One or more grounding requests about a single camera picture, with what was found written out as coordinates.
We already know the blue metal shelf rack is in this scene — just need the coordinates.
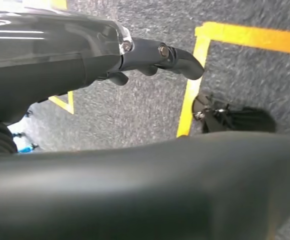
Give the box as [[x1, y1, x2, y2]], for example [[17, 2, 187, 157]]
[[11, 131, 39, 154]]

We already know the black ribbed robot foot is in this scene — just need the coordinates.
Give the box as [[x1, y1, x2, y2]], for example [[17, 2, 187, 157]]
[[192, 93, 277, 134]]

